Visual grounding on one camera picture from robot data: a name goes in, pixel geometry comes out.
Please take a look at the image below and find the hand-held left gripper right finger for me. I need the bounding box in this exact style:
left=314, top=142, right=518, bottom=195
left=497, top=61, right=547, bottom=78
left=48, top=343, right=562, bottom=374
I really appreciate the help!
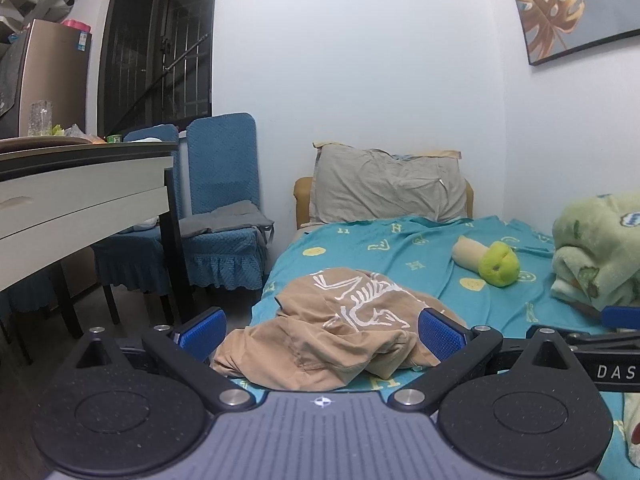
left=388, top=307, right=576, bottom=413

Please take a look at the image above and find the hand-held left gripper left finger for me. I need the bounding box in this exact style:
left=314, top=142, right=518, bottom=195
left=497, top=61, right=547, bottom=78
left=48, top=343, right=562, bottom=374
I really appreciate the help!
left=75, top=307, right=256, bottom=415

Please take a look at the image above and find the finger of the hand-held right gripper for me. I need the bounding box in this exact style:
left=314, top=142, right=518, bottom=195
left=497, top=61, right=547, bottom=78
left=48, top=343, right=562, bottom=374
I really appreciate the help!
left=567, top=306, right=640, bottom=350

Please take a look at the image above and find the tan t-shirt with white print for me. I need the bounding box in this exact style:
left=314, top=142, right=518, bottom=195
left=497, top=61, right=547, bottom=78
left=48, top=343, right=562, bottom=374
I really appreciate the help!
left=211, top=269, right=471, bottom=392

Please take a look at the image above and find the pale green fleece blanket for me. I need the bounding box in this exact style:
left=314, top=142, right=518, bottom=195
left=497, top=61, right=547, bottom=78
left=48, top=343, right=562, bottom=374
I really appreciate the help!
left=550, top=192, right=640, bottom=461

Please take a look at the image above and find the green and beige plush toy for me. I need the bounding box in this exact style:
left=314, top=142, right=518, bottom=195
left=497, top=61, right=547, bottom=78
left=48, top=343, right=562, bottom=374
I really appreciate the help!
left=452, top=237, right=519, bottom=288

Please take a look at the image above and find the teal patterned bed sheet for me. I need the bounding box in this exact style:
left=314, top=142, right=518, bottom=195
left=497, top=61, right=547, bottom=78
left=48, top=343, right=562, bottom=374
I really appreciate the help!
left=227, top=216, right=640, bottom=461

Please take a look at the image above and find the blue covered dining chair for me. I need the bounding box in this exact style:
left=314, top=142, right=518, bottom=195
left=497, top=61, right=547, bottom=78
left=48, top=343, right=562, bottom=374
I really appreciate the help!
left=92, top=124, right=182, bottom=326
left=179, top=112, right=273, bottom=292

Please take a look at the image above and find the grey seat cushion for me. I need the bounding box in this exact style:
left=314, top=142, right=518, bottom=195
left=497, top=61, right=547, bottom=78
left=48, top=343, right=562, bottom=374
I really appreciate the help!
left=179, top=200, right=276, bottom=241

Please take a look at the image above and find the grey pillow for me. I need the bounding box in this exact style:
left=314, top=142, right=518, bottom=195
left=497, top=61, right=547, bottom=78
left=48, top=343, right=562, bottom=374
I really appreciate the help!
left=309, top=141, right=468, bottom=225

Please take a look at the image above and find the white table with dark top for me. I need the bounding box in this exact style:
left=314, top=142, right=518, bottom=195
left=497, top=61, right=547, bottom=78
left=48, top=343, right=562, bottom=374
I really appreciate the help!
left=0, top=136, right=198, bottom=366

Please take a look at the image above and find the champagne refrigerator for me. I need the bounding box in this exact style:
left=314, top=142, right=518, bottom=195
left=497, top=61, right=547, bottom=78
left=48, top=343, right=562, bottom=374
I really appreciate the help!
left=0, top=19, right=93, bottom=138

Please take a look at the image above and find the dark metal door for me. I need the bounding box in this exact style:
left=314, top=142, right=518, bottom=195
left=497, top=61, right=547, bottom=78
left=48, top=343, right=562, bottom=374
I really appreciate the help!
left=97, top=0, right=221, bottom=136

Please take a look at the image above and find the framed leaf wall picture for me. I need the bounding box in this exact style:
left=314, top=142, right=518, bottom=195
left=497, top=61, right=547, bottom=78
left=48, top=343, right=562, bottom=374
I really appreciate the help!
left=502, top=0, right=640, bottom=66

